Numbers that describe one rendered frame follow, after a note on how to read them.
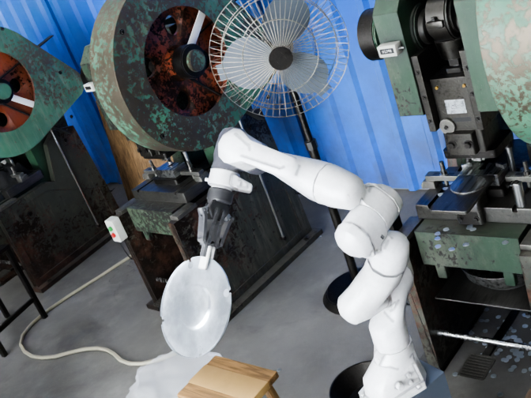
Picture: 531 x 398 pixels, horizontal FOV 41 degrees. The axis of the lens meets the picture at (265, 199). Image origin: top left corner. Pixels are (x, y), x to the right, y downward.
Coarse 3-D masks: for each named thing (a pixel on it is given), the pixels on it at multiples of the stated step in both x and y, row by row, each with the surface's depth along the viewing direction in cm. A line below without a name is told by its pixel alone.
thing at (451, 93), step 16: (448, 64) 243; (432, 80) 240; (448, 80) 237; (464, 80) 233; (448, 96) 240; (464, 96) 236; (448, 112) 243; (464, 112) 239; (448, 128) 245; (464, 128) 243; (496, 128) 247; (448, 144) 246; (464, 144) 242; (480, 144) 242
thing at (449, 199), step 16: (464, 176) 256; (480, 176) 252; (448, 192) 249; (464, 192) 244; (480, 192) 242; (432, 208) 243; (448, 208) 239; (464, 208) 235; (480, 208) 245; (480, 224) 248
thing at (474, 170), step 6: (468, 168) 260; (474, 168) 258; (480, 168) 258; (486, 168) 255; (492, 168) 254; (498, 168) 252; (462, 174) 258; (468, 174) 256; (474, 174) 255; (480, 174) 253; (486, 174) 252; (492, 174) 250; (498, 174) 249; (504, 174) 253; (498, 180) 249
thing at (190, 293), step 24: (216, 264) 200; (168, 288) 212; (192, 288) 204; (216, 288) 198; (168, 312) 209; (192, 312) 201; (216, 312) 196; (168, 336) 207; (192, 336) 200; (216, 336) 194
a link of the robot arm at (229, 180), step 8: (216, 168) 203; (216, 176) 203; (224, 176) 202; (232, 176) 203; (216, 184) 204; (224, 184) 202; (232, 184) 203; (240, 184) 203; (248, 184) 204; (248, 192) 207
